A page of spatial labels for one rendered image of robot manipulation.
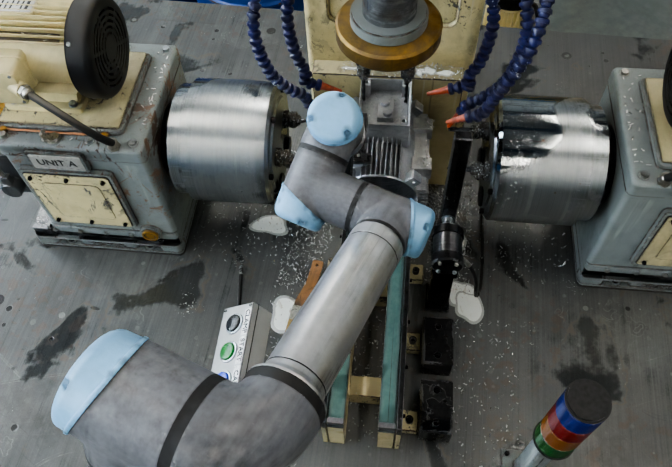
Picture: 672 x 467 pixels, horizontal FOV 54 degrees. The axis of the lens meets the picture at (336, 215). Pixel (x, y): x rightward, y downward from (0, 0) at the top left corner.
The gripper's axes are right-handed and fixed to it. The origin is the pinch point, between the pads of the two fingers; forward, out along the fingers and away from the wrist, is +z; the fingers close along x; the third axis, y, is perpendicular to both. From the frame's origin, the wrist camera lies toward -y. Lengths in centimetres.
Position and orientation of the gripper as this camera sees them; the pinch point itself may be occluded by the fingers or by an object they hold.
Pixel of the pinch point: (348, 165)
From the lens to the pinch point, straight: 124.8
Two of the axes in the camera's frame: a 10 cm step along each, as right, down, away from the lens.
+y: 0.7, -10.0, 0.5
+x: -9.9, -0.7, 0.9
